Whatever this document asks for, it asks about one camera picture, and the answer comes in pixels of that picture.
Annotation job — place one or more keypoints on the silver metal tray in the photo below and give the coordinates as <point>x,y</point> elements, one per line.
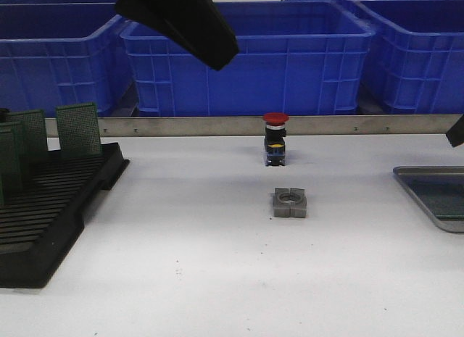
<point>447,173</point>

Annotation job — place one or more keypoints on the green perforated circuit board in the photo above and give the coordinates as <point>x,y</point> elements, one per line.
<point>444,199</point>
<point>78,131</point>

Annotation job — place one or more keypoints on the blue plastic crate centre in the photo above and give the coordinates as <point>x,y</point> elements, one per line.
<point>295,57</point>

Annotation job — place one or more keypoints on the blue plastic crate left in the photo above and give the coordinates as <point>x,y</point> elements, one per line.
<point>61,54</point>

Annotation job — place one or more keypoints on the black slotted board rack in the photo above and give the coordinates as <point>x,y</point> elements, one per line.
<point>40,224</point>

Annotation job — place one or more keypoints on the blue plastic crate right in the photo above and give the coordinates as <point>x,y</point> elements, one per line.
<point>415,61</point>

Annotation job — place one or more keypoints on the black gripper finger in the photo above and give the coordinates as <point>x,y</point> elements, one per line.
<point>455,135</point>
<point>196,25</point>

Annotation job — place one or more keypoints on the green circuit board left middle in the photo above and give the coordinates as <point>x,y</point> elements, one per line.
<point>19,142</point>

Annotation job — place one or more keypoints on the green circuit board left front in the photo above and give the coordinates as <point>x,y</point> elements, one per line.
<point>11,180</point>

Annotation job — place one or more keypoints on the green circuit board left rear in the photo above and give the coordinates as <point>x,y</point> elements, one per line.
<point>34,133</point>

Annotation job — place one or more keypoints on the red emergency stop button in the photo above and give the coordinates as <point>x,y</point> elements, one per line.
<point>275,132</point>

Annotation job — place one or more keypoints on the blue plastic crate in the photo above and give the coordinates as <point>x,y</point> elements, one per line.
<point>61,54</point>
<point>295,57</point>
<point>415,61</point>

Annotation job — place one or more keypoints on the grey metal clamp block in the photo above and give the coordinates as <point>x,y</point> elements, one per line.
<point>289,202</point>

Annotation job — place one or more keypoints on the metal table edge rail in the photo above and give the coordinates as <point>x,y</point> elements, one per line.
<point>255,126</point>

